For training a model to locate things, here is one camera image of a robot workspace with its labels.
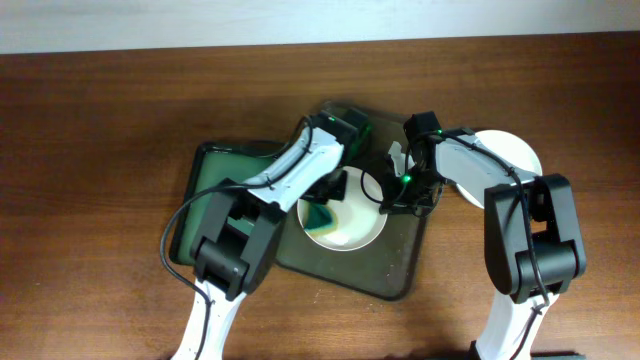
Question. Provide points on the green tray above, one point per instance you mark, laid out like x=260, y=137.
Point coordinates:
x=214, y=162

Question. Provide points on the dark brown tray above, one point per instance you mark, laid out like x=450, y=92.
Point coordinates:
x=384, y=268

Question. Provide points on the white plate with blue stain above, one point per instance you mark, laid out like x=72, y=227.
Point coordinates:
x=359, y=220

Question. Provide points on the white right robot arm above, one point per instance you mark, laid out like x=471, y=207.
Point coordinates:
x=533, y=247

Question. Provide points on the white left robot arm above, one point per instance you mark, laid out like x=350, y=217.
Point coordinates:
x=235, y=243

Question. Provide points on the green and yellow sponge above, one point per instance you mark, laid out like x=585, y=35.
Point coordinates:
x=319, y=219

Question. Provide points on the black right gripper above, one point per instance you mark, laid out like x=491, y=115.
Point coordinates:
x=395, y=201

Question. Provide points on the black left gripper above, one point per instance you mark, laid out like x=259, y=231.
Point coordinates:
x=323, y=197

